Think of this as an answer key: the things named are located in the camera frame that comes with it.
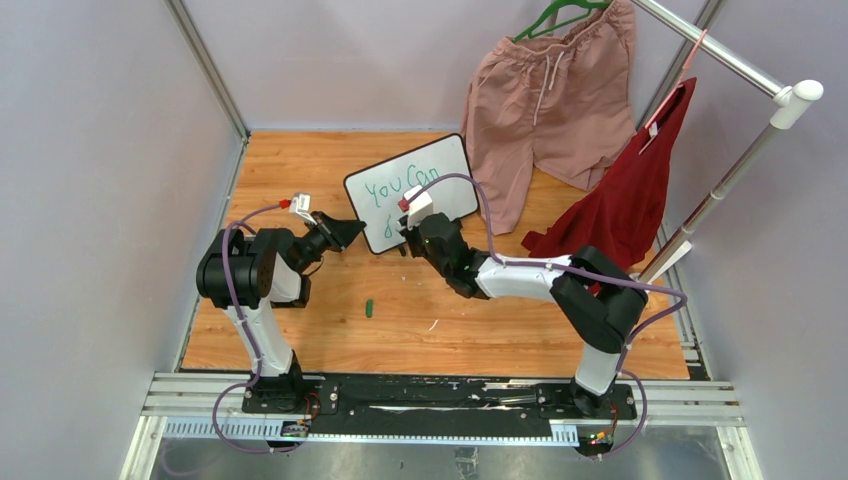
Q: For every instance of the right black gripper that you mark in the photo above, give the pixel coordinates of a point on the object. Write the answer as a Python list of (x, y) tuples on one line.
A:
[(410, 234)]

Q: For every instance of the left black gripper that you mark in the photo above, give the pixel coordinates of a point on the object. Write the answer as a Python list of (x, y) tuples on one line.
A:
[(337, 234)]

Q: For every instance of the small black-framed whiteboard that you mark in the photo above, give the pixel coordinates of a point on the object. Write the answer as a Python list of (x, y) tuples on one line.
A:
[(375, 191)]

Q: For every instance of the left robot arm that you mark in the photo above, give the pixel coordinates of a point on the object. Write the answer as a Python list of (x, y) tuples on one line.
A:
[(249, 274)]

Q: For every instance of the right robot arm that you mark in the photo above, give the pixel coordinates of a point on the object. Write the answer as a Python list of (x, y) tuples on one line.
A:
[(595, 296)]

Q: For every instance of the dark red garment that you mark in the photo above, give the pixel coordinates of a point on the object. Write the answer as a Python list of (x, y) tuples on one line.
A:
[(622, 214)]

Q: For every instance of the pink shorts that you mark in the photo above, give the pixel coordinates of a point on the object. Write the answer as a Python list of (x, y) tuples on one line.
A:
[(556, 104)]

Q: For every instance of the green clothes hanger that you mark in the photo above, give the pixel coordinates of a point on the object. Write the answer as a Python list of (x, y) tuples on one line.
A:
[(548, 21)]

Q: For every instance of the pink clothes hanger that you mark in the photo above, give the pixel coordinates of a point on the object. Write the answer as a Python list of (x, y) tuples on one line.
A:
[(651, 125)]

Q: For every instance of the metal clothes rack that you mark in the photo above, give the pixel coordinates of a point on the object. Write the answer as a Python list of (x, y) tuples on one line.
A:
[(760, 145)]

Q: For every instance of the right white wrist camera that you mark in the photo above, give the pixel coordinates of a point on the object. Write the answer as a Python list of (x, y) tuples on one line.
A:
[(416, 204)]

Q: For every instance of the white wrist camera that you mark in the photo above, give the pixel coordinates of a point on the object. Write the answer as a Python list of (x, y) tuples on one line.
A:
[(299, 206), (416, 204)]

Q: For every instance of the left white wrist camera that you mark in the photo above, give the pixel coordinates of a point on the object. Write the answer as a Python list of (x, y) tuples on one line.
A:
[(299, 206)]

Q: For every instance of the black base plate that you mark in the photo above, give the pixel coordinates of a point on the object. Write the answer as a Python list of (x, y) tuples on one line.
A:
[(449, 406)]

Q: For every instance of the aluminium rail frame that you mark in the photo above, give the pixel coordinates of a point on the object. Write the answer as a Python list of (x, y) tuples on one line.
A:
[(223, 425)]

